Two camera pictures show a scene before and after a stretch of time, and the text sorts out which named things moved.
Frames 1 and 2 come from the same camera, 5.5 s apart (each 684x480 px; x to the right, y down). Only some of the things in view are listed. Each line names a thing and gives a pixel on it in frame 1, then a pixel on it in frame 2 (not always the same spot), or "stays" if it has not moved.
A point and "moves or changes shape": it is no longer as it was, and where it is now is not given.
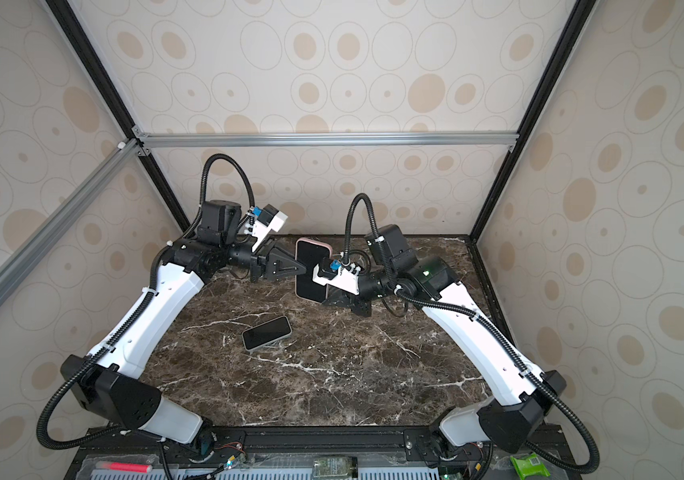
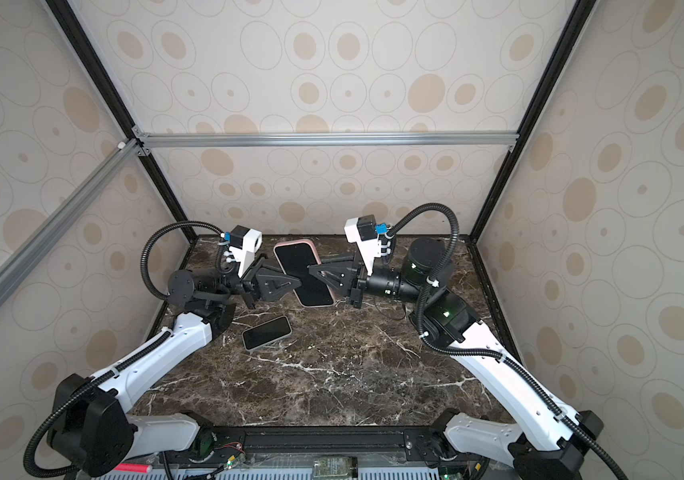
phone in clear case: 266,333 stays
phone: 310,254 moves or changes shape
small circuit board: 335,467 stays
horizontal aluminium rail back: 144,144 stays
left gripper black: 270,263 -> 259,285
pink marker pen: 124,467 stays
